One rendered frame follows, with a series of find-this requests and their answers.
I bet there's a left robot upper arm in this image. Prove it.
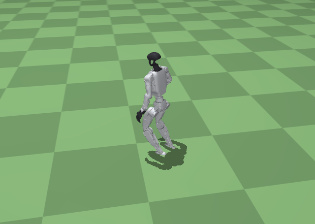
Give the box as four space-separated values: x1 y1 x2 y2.
144 73 153 99

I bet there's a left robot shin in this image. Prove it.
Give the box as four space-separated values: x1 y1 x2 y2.
143 130 163 154

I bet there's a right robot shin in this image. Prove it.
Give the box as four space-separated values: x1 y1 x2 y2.
158 121 173 147

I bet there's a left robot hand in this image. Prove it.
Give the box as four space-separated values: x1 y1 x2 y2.
136 110 146 122

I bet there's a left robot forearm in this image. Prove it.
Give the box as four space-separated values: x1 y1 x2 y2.
140 94 150 112

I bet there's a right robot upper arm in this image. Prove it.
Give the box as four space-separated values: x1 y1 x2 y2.
162 66 172 83

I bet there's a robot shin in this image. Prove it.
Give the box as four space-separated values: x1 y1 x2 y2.
143 130 163 154
158 121 173 147

